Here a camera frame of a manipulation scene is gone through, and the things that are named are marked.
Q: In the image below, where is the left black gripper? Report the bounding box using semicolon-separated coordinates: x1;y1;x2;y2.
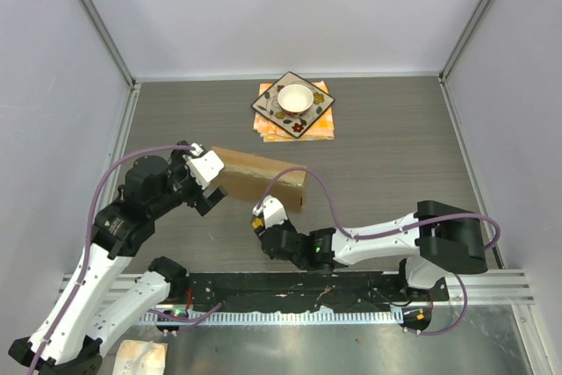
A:
149;141;227;218

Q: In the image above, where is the yellow utility knife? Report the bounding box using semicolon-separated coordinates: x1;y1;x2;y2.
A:
251;217;265;234

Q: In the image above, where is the brown cardboard express box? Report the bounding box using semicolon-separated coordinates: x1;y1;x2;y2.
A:
212;147;307;213

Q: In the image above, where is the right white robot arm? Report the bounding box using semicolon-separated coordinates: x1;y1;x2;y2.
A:
251;196;488;300

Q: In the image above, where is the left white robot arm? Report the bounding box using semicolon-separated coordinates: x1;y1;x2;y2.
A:
8;141;227;374

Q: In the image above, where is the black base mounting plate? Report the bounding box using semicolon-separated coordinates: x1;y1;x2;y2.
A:
173;271;450;314

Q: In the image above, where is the square floral ceramic plate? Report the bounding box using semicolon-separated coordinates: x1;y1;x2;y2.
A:
251;71;335;139

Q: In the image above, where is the orange checkered folded cloth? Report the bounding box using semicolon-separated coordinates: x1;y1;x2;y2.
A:
253;81;335;142

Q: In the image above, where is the white ceramic bowl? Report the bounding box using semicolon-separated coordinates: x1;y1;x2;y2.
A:
277;84;313;115

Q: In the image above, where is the white orange paper packet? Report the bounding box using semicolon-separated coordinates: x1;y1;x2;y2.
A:
112;340;168;375

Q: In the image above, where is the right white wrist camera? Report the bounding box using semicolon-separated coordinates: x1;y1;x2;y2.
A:
252;195;287;230

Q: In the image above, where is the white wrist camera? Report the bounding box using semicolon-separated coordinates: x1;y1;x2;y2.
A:
186;143;225;191
252;195;287;230

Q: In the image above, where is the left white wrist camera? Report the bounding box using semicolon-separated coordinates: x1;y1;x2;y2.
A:
186;143;225;191

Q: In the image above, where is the white slotted cable duct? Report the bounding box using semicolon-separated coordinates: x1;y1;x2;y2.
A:
135;306;404;326

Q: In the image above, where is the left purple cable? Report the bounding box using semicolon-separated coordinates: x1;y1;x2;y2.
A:
25;141;225;375

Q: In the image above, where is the aluminium frame rail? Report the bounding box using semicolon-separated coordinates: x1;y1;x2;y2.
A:
443;268;536;306

